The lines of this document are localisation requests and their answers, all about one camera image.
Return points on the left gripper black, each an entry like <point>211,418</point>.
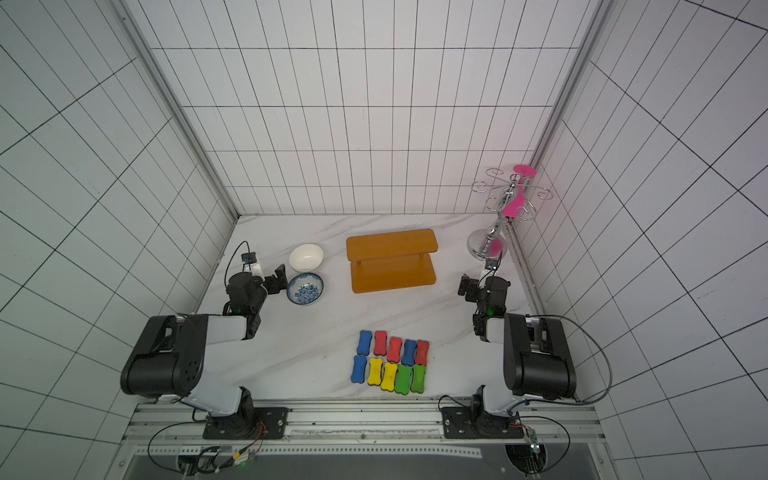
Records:
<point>271,280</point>

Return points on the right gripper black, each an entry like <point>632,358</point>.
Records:
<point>469,287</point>

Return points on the red eraser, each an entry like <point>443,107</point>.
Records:
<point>422,350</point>
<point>394,351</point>
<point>380,343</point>

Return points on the green eraser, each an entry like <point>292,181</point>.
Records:
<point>418,379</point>
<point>403,379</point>

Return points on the yellow eraser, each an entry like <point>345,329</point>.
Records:
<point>375,368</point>
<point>389,377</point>

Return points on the blue eraser top shelf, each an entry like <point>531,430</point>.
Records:
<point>358,374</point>

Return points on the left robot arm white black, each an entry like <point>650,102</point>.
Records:
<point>168,359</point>

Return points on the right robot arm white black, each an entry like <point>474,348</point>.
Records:
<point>536,362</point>

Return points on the orange two-tier shelf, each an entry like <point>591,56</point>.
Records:
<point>390,261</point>

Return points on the blue patterned bowl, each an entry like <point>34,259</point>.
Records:
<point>305,289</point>

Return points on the white bowl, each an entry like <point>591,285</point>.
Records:
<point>306,258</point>

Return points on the pink object on stand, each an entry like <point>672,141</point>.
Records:
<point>519,178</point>

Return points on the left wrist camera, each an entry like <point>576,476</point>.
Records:
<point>251,264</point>

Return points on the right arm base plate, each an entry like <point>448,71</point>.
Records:
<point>461,423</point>

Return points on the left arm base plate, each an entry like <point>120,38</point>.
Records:
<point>262,423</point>

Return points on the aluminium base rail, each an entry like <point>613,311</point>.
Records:
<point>357,426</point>

